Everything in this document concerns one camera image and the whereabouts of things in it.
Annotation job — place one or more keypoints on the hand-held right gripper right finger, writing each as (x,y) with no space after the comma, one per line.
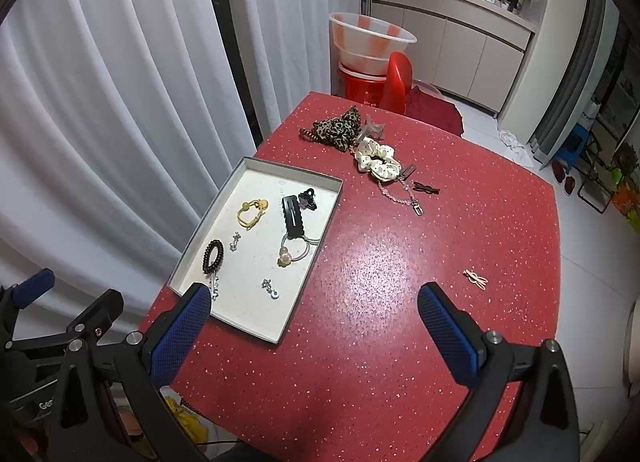
(447,337)

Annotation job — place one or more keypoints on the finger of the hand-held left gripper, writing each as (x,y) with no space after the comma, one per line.
(97,314)
(32,288)

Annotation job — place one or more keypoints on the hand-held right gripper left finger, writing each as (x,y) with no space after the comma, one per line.
(180,337)

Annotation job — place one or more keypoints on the white shallow tray box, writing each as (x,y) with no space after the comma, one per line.
(250,267)

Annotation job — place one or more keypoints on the small silver earring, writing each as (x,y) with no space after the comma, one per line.
(235,242)

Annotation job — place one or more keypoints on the black wavy hair clip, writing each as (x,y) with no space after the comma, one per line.
(292,217)

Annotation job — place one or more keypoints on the black claw hair clip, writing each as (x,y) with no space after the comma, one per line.
(307,198)

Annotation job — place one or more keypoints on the gold hair clip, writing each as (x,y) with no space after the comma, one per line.
(475,279)

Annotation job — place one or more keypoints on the yellow plastic bag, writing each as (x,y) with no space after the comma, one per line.
(185,417)

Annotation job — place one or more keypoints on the black bow hair clip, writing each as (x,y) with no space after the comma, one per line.
(425,188)

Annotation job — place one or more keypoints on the brown hair clip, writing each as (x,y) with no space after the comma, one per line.
(410,170)

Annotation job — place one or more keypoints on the white curtain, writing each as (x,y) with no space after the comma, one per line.
(100,117)

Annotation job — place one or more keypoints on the cream polka dot scrunchie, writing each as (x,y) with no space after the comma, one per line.
(375,157)

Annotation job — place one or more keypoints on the red slipper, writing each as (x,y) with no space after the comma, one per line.
(570,184)
(557,170)

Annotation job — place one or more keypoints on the white floor cloth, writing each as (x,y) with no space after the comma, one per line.
(512,142)

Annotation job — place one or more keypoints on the clear plastic bag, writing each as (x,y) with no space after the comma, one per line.
(372,127)

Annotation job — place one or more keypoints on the blue stool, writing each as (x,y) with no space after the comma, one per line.
(575,142)

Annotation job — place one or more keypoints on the leopard print hair bow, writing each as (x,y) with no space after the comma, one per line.
(332,130)

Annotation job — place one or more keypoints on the red plastic chair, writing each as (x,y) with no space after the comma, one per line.
(397,82)

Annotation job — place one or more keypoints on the red plastic stool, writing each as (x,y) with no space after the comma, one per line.
(360,87)

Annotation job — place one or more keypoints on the beige counter cabinet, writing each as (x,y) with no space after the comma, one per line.
(450,47)

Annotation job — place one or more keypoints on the grey curtain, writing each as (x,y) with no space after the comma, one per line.
(575,72)

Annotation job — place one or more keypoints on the translucent plastic basin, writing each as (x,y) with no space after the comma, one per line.
(370,42)

